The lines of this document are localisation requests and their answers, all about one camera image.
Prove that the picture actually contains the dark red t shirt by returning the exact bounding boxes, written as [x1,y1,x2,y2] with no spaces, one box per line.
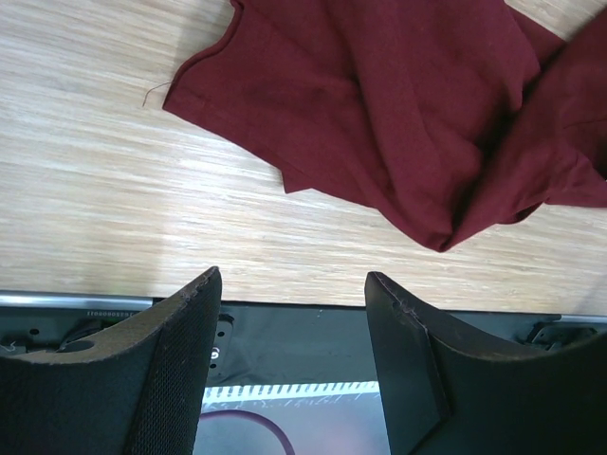
[163,1,606,252]

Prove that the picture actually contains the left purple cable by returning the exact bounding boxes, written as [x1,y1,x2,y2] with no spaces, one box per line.
[198,409,296,455]

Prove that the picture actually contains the white slotted cable duct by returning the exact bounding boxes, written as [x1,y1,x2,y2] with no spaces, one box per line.
[203,381,379,406]

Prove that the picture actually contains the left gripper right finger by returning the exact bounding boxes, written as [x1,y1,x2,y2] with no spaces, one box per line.
[364,272,606,454]

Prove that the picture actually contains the aluminium front rail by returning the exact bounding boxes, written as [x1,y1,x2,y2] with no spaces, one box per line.
[1,291,154,311]

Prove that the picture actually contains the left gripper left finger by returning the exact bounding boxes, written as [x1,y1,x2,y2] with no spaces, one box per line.
[1,267,222,454]

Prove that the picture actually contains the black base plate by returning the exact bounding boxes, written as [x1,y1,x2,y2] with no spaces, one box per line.
[203,299,584,388]

